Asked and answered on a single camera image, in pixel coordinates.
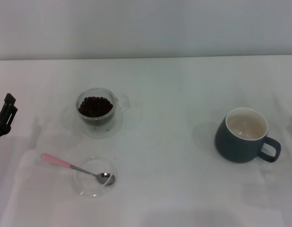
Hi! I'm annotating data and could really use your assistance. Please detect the clear double-wall glass cup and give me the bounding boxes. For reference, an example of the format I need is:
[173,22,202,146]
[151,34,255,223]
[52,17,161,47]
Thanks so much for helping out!
[76,87,131,126]

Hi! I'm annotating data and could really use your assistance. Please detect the pink handled metal spoon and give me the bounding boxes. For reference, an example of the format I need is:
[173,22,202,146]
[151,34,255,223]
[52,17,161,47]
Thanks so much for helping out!
[40,153,116,186]

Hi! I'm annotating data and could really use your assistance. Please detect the small clear glass dish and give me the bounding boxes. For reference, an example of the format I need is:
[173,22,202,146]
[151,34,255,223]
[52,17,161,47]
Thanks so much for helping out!
[73,156,119,199]

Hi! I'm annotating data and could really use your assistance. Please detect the dark blue ceramic mug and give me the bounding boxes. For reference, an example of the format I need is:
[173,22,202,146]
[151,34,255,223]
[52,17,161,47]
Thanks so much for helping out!
[215,107,282,164]

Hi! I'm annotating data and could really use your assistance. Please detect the pile of coffee beans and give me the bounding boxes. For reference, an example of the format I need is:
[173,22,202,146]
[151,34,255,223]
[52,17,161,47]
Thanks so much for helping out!
[77,96,114,118]

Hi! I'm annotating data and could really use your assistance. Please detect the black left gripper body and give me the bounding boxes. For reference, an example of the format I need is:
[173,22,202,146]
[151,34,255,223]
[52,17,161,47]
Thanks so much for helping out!
[0,115,12,142]

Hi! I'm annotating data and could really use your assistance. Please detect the large clear glass saucer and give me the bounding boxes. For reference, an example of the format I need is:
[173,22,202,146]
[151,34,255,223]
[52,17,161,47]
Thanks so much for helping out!
[62,103,124,139]

